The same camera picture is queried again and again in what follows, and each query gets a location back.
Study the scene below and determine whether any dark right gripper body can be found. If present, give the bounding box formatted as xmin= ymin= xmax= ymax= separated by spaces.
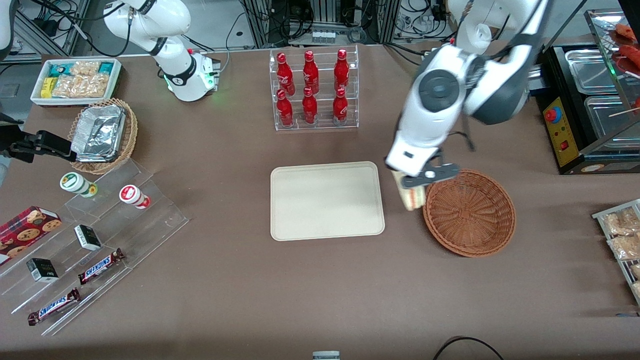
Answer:
xmin=0 ymin=113 xmax=24 ymax=162

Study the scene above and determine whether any triangular sandwich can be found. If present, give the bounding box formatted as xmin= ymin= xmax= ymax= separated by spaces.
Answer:
xmin=392 ymin=169 xmax=429 ymax=212

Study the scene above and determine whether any aluminium foil tray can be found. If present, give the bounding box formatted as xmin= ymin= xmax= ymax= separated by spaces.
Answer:
xmin=71 ymin=104 xmax=127 ymax=163

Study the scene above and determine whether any round brown wicker basket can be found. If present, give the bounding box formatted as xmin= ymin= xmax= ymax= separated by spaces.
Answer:
xmin=423 ymin=169 xmax=517 ymax=258

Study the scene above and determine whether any light wicker basket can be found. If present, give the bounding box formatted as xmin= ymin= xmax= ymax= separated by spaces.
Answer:
xmin=68 ymin=98 xmax=139 ymax=175

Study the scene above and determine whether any beige plastic tray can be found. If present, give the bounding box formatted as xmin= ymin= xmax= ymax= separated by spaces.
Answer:
xmin=270 ymin=161 xmax=386 ymax=242

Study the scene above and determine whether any green lidded cup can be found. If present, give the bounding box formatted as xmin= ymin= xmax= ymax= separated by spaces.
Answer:
xmin=59 ymin=172 xmax=99 ymax=199

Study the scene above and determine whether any white rectangular snack bin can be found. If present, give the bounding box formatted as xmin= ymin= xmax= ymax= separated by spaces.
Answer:
xmin=30 ymin=58 xmax=123 ymax=107

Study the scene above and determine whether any large clear bag of nuts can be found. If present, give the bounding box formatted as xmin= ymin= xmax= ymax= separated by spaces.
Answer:
xmin=51 ymin=73 xmax=110 ymax=99

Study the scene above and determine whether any red cookie box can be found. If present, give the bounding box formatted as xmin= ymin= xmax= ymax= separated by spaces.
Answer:
xmin=0 ymin=205 xmax=63 ymax=266

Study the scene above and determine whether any red cola bottle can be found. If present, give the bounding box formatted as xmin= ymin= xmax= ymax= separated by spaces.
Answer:
xmin=334 ymin=48 xmax=350 ymax=92
xmin=302 ymin=87 xmax=319 ymax=125
xmin=303 ymin=50 xmax=320 ymax=95
xmin=276 ymin=52 xmax=296 ymax=96
xmin=332 ymin=87 xmax=349 ymax=126
xmin=276 ymin=89 xmax=295 ymax=127

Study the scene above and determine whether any red lidded cup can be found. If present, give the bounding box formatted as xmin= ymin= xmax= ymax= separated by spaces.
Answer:
xmin=119 ymin=184 xmax=151 ymax=210

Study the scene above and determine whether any clear acrylic bottle rack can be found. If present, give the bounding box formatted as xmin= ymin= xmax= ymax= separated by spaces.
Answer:
xmin=269 ymin=45 xmax=360 ymax=132

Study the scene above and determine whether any small black box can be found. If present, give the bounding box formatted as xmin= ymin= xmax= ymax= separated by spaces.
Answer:
xmin=74 ymin=224 xmax=103 ymax=252
xmin=26 ymin=258 xmax=60 ymax=284

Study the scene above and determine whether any clear acrylic stepped display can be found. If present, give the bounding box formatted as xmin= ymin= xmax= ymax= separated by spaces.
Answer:
xmin=0 ymin=159 xmax=190 ymax=337

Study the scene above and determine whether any black food warmer machine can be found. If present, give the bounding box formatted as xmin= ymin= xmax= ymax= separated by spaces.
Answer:
xmin=536 ymin=7 xmax=640 ymax=176

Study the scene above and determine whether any snickers chocolate bar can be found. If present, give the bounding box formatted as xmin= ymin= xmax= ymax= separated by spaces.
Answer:
xmin=27 ymin=287 xmax=81 ymax=327
xmin=77 ymin=248 xmax=126 ymax=286

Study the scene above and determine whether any aluminium equipment rack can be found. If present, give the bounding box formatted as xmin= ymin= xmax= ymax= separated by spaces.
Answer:
xmin=240 ymin=0 xmax=418 ymax=49

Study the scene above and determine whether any steel warmer pan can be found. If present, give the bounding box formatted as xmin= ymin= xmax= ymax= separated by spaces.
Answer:
xmin=564 ymin=48 xmax=620 ymax=96

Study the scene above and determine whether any clear bag of crackers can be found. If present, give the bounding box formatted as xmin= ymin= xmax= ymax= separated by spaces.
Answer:
xmin=601 ymin=207 xmax=640 ymax=237
xmin=607 ymin=234 xmax=640 ymax=261

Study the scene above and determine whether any grey metal shelf frame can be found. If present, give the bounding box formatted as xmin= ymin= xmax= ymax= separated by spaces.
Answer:
xmin=10 ymin=0 xmax=92 ymax=59

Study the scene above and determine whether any grey wire rack tray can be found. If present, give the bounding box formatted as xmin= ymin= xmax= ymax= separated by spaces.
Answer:
xmin=592 ymin=198 xmax=640 ymax=307

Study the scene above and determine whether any black cable loop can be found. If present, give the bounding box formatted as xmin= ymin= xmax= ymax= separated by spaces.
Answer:
xmin=432 ymin=336 xmax=506 ymax=360

